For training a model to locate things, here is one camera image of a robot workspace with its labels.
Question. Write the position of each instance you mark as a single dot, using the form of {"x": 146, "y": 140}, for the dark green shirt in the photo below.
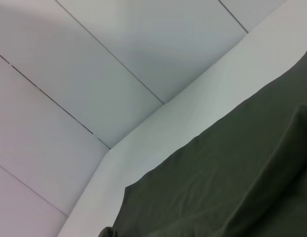
{"x": 230, "y": 172}

